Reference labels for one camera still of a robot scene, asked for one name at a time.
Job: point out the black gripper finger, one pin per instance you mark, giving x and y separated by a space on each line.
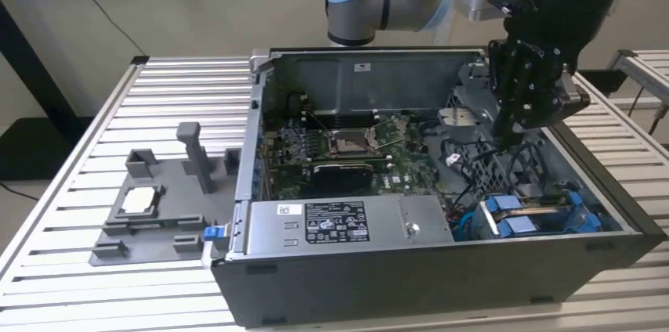
506 112
538 97

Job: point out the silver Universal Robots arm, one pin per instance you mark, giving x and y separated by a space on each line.
360 15

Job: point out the gray metal disk bay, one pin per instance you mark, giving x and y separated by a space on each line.
487 222

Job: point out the black plastic drive cage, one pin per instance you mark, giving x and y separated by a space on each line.
480 169

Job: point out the metal slat side table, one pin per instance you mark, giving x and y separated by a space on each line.
647 62

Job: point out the green motherboard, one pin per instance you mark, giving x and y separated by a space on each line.
412 179

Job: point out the black RAM slots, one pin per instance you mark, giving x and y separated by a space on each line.
350 117

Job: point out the CPU socket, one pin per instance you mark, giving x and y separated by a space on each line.
347 144

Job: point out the black graphics card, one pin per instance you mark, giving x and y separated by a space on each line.
342 179

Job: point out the thin metal locking lever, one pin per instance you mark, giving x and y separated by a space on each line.
318 120

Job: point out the black open PC case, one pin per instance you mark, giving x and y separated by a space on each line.
366 289

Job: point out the silver power supply unit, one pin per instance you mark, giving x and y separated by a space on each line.
265 230

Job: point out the blue case latch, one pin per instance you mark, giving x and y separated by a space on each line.
211 233

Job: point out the gray parts rack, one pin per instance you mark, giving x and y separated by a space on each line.
172 175

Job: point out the black table corner cap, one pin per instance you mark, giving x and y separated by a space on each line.
139 60

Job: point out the silver CPU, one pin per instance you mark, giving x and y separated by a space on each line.
140 199

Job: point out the black floor stand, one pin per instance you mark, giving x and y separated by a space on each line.
36 144

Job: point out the black round wrist camera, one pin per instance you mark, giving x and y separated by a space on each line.
571 101

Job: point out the silver metal bracket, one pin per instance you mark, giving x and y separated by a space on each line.
459 116

